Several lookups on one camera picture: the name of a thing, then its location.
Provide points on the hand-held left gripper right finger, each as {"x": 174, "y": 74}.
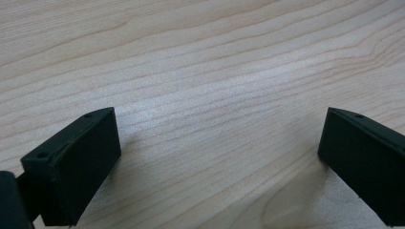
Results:
{"x": 366, "y": 159}

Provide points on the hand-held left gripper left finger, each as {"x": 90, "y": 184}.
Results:
{"x": 76, "y": 165}

